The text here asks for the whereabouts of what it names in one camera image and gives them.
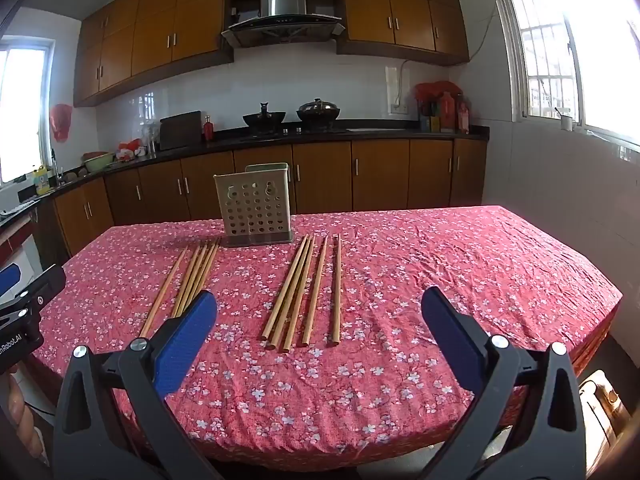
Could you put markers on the green basin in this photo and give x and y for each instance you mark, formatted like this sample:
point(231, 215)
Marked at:
point(98, 162)

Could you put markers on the yellow detergent bottle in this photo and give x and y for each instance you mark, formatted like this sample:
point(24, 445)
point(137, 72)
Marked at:
point(42, 182)

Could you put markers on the white cup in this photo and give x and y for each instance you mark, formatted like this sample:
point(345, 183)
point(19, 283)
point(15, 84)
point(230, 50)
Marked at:
point(566, 123)

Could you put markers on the sink faucet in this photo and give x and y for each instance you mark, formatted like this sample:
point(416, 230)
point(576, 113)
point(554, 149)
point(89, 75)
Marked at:
point(56, 170)

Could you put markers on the clear plastic bag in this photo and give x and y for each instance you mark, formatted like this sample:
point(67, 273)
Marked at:
point(151, 131)

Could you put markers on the wooden stool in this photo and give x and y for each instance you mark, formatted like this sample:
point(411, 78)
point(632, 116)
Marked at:
point(600, 410)

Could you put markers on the red floral tablecloth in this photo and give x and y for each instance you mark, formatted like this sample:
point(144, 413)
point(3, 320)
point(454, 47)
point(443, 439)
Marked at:
point(375, 285)

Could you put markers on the red and white appliance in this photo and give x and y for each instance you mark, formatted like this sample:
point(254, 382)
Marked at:
point(15, 240)

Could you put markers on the black pot with lid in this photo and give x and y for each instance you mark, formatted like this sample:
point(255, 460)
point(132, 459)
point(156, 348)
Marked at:
point(318, 112)

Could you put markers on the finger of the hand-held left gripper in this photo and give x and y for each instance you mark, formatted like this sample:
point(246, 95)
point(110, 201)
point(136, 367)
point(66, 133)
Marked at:
point(7, 280)
point(45, 285)

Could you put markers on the colourful seasoning boxes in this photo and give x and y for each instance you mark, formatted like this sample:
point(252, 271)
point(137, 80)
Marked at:
point(431, 121)

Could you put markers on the wall socket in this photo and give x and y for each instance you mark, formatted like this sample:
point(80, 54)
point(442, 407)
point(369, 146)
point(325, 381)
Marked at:
point(397, 108)

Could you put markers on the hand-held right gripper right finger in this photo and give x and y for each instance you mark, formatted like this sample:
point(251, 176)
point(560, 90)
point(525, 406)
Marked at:
point(447, 330)

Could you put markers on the gas stove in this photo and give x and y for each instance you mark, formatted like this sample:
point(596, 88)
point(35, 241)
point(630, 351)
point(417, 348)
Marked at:
point(300, 133)

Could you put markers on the wooden base cabinets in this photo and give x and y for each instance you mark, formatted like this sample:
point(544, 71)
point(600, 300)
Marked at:
point(380, 175)

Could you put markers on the steel cup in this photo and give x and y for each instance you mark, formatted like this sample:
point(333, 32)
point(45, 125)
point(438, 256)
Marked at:
point(151, 146)

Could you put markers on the person's left hand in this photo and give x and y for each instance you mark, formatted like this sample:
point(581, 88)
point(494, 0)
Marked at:
point(22, 410)

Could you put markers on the black kitchen countertop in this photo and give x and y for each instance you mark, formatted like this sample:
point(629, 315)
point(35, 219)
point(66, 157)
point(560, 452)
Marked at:
point(225, 136)

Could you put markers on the dark cutting board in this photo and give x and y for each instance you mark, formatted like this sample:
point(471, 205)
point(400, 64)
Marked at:
point(180, 130)

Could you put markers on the perforated plastic chopstick holder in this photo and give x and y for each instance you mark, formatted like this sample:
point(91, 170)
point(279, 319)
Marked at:
point(252, 205)

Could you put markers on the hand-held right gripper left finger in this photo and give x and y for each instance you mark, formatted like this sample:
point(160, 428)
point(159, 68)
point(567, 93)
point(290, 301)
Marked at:
point(192, 330)

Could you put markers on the red plastic jug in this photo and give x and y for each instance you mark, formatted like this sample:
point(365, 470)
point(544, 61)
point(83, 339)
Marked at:
point(446, 110)
point(462, 115)

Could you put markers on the wooden wall cabinets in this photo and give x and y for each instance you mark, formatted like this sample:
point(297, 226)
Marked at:
point(155, 35)

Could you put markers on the barred window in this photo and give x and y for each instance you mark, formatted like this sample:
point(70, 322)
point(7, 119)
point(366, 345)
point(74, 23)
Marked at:
point(545, 50)

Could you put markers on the window beside sink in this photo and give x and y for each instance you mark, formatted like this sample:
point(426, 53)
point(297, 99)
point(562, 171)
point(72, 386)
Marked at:
point(20, 110)

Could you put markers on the small red bottle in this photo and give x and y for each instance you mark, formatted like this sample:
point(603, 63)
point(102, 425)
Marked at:
point(208, 131)

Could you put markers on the hanging red plastic bag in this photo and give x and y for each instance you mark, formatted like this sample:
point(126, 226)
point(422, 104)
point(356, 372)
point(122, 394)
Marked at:
point(61, 122)

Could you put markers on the red plastic bag over bottles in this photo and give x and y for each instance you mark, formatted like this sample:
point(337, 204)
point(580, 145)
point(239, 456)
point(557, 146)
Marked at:
point(432, 91)

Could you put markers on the red and white plastic bag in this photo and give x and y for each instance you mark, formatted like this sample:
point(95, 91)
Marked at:
point(130, 149)

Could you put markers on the black wok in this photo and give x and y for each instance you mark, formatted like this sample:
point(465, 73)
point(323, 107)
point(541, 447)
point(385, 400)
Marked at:
point(264, 119)

